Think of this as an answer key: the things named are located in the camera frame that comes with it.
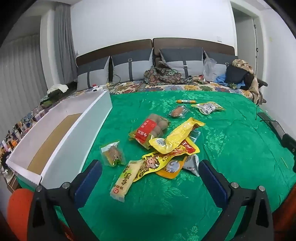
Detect yellow cartoon snack packet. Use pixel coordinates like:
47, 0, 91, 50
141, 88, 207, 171
133, 152, 188, 183

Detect dark floral cloth bundle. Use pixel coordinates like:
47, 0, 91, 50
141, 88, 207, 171
143, 61, 199, 85

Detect black clothes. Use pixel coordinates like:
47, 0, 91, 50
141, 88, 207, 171
225, 65, 253, 90

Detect grey packet with yellow edge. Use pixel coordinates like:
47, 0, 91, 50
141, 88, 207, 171
191, 102, 225, 115

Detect brown headboard panel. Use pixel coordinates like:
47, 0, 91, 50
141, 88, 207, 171
153, 38, 236, 66
76, 39, 153, 67

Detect dark green clothes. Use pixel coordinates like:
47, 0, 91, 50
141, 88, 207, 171
40, 90, 67, 107

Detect pale yellow snack packet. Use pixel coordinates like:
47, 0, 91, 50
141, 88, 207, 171
110, 159, 145, 202

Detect black cable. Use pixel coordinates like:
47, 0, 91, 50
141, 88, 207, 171
107, 75, 127, 94

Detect grey curtain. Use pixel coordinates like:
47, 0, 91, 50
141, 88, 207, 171
54, 3, 77, 81

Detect white door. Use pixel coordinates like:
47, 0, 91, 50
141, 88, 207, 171
231, 7, 264, 79

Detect clear pack brown meatball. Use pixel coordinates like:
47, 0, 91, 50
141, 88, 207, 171
168, 105, 190, 118

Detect white cloth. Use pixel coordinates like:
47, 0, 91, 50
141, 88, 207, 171
47, 85, 69, 94

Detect white sheer curtain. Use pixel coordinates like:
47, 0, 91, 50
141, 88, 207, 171
0, 35, 47, 144

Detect small clear brown snack packet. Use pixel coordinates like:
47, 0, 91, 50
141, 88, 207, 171
99, 140, 126, 167

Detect blue cloth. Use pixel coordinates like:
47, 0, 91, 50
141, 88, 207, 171
214, 74, 245, 88

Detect white grey triangular packet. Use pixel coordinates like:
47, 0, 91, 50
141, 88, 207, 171
183, 154, 200, 177

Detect row of small bottles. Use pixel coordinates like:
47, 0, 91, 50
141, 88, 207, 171
0, 105, 49, 176

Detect yellow and red snack packet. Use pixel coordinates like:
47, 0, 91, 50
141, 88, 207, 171
166, 137, 200, 156

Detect long yellow snack packet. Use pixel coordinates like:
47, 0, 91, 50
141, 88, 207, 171
149, 117, 206, 154

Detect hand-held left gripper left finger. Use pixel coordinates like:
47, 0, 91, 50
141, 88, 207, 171
27, 159, 103, 241

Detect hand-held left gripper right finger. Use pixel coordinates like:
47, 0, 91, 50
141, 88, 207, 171
198, 159, 274, 241

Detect red label meatball packet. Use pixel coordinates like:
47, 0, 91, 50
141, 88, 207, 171
129, 113, 170, 149

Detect clear plastic bag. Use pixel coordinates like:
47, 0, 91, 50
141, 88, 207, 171
203, 58, 218, 81

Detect white rectangular box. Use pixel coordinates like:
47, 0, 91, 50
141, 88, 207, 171
6, 89, 113, 192

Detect floral bedsheet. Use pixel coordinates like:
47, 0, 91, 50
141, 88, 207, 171
76, 80, 257, 100

